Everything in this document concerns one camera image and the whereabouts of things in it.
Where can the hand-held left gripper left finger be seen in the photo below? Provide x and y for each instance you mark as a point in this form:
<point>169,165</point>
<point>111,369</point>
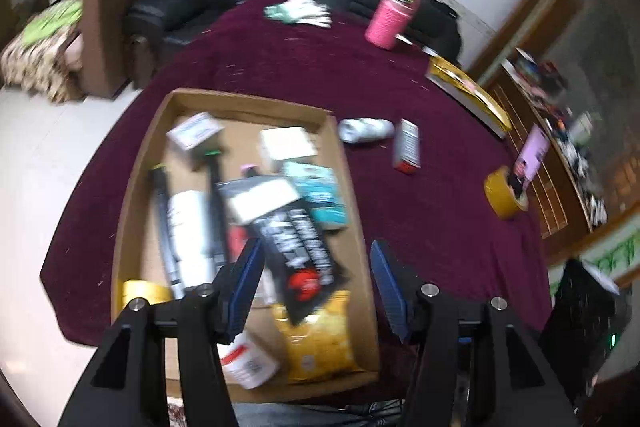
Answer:
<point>245,287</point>

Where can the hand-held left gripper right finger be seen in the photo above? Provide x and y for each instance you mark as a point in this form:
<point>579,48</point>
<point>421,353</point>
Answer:
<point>390,292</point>

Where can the black snack packet red crab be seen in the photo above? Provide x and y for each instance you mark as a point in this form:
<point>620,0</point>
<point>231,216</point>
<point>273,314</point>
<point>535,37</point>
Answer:
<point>295,252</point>

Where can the black marker with green caps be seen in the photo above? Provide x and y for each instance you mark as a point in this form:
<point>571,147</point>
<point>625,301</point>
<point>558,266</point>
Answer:
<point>216,212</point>

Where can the black marker with yellow cap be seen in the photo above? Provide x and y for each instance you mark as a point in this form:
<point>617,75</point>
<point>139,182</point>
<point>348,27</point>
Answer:
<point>162,227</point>

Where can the blue cartoon tissue packet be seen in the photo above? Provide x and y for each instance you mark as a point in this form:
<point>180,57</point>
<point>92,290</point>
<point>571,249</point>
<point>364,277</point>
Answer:
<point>317,194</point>

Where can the red and grey carton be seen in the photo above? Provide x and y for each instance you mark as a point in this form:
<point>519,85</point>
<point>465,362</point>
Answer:
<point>406,147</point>

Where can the white square charger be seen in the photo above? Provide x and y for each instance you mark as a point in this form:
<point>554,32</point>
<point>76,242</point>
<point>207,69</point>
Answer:
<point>287,144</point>

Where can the small grey carton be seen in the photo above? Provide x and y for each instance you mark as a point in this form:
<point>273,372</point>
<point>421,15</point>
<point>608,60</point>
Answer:
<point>192,134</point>

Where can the shallow cardboard box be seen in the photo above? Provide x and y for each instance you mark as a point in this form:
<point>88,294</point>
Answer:
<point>240,112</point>

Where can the white and red packet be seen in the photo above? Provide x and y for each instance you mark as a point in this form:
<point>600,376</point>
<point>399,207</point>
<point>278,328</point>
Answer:
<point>250,359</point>

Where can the white tube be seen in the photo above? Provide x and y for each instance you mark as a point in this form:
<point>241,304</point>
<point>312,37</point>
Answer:
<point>187,237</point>

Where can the yellow snack bag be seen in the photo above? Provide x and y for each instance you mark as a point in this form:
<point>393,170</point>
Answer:
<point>320,342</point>

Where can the yellow tape roll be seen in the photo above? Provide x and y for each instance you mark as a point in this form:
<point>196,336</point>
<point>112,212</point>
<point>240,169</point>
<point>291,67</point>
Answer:
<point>142,291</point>

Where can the wooden sideboard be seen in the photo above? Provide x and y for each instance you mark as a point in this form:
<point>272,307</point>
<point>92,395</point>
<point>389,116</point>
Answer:
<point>555,207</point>

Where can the person's dark pants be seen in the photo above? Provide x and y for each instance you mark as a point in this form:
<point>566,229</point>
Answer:
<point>310,414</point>

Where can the brown packing tape roll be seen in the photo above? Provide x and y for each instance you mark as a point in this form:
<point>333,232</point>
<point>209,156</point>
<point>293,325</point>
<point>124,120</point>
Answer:
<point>497,197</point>

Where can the smartphone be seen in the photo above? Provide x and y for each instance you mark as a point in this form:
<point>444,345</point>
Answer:
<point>534,149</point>

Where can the pile of sideboard clutter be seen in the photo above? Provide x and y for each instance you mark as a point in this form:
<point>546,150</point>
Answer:
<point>570,137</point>

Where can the yellow padded envelope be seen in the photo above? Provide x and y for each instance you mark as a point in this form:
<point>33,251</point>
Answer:
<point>465,89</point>

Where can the maroon tablecloth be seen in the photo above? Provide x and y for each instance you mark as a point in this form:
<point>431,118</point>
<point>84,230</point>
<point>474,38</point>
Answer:
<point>300,72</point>

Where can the pink knit-sleeved bottle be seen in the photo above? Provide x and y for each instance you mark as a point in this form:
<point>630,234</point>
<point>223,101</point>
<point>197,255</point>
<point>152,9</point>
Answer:
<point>390,19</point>

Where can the white work gloves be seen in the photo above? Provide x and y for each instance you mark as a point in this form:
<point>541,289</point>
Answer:
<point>305,11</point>

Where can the patterned blanket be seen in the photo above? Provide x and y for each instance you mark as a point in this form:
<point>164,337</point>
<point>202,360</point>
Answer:
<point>35,67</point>

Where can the brown armchair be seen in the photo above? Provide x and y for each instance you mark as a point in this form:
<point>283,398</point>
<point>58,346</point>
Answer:
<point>110,7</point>

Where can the green cloth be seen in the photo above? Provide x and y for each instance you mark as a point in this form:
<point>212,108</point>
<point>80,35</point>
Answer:
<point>55,19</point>

